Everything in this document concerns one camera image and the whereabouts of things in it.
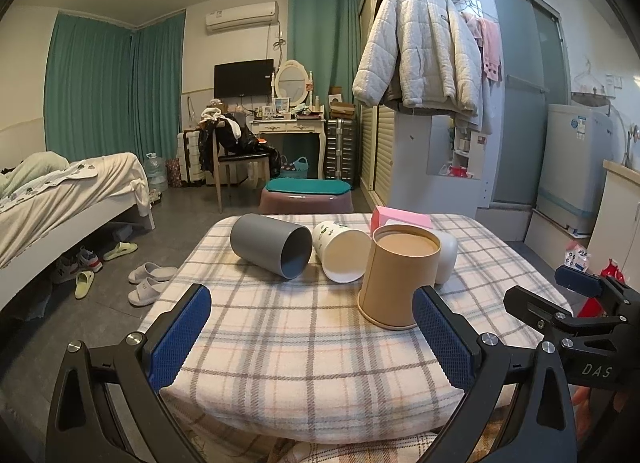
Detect white cloth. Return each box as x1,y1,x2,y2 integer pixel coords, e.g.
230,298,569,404
201,106,241,139

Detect beige plaid cloth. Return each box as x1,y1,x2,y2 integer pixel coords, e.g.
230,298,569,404
280,403,516,463

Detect teal curtain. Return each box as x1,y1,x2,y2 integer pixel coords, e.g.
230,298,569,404
288,0,363,109
44,12,136,159
131,10,187,159

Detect red plastic item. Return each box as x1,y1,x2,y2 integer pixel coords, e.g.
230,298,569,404
577,258,626,319

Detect white dressing table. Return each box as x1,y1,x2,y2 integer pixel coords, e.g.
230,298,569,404
248,116,327,179

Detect oval white mirror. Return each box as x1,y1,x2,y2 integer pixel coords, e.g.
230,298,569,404
271,60,315,105

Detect plaid tablecloth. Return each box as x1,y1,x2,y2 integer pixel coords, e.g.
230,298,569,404
137,213,576,463

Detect wire clothes hanger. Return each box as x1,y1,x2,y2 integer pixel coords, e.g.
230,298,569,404
570,58,613,106

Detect grey sneaker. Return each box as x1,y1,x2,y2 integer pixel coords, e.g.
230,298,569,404
51,258,81,285
75,248,103,274

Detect white slipper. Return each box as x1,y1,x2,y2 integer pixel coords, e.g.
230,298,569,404
128,279,168,306
128,262,178,285

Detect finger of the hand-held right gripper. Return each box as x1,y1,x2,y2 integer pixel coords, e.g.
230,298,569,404
502,285,626,389
554,264,640,324

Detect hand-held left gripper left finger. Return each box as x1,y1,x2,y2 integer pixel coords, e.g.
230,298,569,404
45,283,213,463

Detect white cabinet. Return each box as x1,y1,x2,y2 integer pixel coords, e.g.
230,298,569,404
585,159,640,274

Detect yellow-green slipper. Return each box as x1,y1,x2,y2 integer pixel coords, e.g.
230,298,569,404
103,241,139,262
75,270,95,300

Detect frosted glass door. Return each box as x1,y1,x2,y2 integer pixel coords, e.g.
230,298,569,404
482,0,571,209

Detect tan cup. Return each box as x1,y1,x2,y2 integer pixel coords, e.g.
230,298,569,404
357,224,442,331

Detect wooden chair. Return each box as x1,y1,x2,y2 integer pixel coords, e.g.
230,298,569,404
212,113,273,214

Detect white bed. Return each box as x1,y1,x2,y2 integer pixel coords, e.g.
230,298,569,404
0,152,156,314

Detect white washing machine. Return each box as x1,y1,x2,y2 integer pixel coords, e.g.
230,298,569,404
536,103,616,234

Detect cardboard box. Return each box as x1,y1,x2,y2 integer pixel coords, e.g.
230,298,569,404
327,87,357,120

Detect silver suitcase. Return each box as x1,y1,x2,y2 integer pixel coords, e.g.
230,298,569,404
324,118,359,181

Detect black television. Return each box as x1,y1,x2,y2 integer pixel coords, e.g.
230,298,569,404
214,59,275,99

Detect white puffer jacket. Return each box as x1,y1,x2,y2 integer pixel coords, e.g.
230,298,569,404
352,0,485,118

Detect grey cup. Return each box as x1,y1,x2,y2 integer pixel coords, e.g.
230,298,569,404
230,214,314,279

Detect blue basket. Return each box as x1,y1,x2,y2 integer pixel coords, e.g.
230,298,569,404
278,156,309,179

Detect clear water jug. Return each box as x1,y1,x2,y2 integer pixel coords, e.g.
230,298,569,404
145,152,169,192

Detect cream striped suitcase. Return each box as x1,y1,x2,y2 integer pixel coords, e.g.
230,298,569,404
177,129,206,188

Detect printed clear packet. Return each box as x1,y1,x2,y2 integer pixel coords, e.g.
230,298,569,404
565,242,592,271

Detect white wardrobe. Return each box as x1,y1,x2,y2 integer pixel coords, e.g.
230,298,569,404
357,0,493,209

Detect green duvet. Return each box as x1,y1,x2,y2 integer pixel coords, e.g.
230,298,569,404
0,152,71,199

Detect teal stool cushion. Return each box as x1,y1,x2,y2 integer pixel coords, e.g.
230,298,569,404
264,178,351,196

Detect pink clothes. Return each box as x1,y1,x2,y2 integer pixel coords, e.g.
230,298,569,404
462,10,503,84

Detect white air conditioner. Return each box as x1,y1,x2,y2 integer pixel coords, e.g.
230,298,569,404
205,0,279,34

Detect pink tissue box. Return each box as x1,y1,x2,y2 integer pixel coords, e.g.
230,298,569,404
370,206,433,236

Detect white printed cup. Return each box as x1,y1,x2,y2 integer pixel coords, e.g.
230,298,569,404
313,220,373,284

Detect person's right hand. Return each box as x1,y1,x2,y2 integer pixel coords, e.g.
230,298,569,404
572,385,597,449

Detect beige bed sheet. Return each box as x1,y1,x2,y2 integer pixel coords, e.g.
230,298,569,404
0,153,151,269

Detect black jacket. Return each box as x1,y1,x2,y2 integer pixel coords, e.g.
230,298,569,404
199,113,281,179

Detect plain white cup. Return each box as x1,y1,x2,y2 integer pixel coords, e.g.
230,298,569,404
434,232,459,286

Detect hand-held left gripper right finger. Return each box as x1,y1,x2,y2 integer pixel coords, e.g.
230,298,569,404
411,284,583,463

